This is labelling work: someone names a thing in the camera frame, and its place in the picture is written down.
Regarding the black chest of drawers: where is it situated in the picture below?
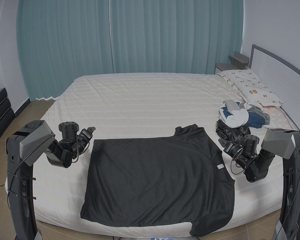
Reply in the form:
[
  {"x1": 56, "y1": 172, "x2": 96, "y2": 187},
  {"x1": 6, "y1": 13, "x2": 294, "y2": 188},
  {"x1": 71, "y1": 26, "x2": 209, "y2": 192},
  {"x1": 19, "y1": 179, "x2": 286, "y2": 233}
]
[{"x1": 0, "y1": 88, "x2": 16, "y2": 137}]

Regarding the white printed pillow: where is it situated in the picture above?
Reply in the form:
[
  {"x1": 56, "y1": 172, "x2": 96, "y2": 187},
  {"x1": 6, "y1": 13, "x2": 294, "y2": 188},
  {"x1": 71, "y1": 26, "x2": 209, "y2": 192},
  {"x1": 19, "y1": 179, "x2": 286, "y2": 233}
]
[{"x1": 216, "y1": 69, "x2": 283, "y2": 107}]

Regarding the pile of clothes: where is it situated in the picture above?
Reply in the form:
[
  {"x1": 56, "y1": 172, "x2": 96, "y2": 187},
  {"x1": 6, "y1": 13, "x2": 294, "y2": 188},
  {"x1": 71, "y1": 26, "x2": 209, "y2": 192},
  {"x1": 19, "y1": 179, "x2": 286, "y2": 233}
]
[{"x1": 218, "y1": 100, "x2": 270, "y2": 129}]

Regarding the blue-green curtain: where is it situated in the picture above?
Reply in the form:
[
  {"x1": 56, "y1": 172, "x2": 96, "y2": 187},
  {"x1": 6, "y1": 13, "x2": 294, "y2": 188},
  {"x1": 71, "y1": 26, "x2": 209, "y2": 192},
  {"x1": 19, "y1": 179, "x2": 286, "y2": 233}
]
[
  {"x1": 110, "y1": 0, "x2": 243, "y2": 74},
  {"x1": 16, "y1": 0, "x2": 114, "y2": 100}
]

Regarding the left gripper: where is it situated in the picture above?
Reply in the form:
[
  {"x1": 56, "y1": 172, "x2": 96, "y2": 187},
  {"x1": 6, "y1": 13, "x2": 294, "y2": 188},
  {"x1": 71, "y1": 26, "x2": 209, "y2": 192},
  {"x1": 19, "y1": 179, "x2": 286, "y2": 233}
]
[{"x1": 77, "y1": 126, "x2": 97, "y2": 147}]

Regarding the grey bedside table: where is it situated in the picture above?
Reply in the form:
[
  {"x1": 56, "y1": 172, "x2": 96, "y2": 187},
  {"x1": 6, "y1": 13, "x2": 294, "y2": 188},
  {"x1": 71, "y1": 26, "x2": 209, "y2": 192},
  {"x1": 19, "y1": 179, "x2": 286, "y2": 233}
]
[{"x1": 215, "y1": 51, "x2": 249, "y2": 74}]

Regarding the black shiny garment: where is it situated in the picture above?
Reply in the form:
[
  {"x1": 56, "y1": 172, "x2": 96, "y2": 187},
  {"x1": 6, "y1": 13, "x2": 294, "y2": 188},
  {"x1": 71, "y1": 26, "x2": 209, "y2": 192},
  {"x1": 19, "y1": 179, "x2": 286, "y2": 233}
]
[{"x1": 216, "y1": 120, "x2": 251, "y2": 146}]

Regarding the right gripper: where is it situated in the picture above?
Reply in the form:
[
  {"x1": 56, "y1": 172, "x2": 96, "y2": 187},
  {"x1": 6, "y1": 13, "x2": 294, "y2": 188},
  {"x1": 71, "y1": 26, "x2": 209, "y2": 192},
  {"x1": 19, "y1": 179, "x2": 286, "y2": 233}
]
[{"x1": 218, "y1": 138, "x2": 245, "y2": 160}]

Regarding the black cable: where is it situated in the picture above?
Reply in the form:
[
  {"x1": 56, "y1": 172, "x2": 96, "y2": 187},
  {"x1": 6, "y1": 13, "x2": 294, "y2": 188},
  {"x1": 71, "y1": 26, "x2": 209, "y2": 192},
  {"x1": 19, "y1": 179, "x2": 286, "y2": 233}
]
[
  {"x1": 70, "y1": 141, "x2": 90, "y2": 163},
  {"x1": 230, "y1": 150, "x2": 245, "y2": 176}
]

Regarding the bed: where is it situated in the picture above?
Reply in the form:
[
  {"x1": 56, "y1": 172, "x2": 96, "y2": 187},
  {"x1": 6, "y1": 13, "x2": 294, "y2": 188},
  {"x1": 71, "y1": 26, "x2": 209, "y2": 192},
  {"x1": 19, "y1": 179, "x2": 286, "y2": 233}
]
[{"x1": 5, "y1": 44, "x2": 300, "y2": 237}]

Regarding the black T-shirt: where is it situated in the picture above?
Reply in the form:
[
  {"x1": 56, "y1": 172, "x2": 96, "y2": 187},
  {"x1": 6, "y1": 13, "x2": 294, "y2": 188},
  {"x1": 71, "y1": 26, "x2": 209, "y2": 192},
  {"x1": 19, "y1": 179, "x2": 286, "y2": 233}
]
[{"x1": 80, "y1": 125, "x2": 235, "y2": 237}]

